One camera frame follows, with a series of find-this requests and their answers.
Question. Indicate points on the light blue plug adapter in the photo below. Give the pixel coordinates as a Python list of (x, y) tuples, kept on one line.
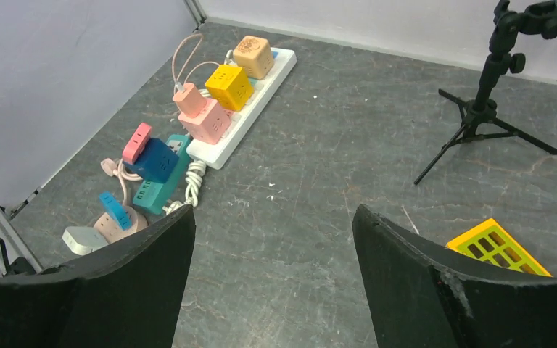
[(115, 210)]

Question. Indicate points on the pink cube socket adapter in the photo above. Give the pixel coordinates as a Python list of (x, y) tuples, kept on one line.
[(210, 123)]

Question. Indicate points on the yellow toy brick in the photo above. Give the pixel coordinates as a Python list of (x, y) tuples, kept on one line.
[(489, 242)]

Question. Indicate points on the round pink socket hub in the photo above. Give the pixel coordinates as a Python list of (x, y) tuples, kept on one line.
[(111, 230)]

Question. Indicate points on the tan cube socket adapter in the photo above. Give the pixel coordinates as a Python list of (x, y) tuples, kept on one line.
[(254, 55)]

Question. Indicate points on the white square plug adapter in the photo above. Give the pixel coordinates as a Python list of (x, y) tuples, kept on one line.
[(83, 240)]

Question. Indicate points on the teal power strip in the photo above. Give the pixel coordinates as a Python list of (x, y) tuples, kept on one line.
[(152, 196)]

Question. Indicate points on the pink plug adapter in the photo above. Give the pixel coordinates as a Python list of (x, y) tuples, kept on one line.
[(136, 143)]

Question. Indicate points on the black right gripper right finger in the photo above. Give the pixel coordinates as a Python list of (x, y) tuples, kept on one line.
[(421, 294)]

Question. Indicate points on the white long power strip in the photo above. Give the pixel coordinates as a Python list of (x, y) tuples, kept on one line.
[(216, 155)]

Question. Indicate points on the light pink charger plug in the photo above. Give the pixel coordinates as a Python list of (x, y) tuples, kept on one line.
[(188, 99)]

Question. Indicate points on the dark blue cube socket adapter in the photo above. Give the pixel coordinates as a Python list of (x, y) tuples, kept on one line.
[(156, 162)]

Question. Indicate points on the yellow cube socket adapter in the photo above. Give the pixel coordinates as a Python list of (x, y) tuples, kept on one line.
[(230, 86)]

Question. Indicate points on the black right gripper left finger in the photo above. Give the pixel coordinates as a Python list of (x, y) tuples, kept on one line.
[(127, 294)]

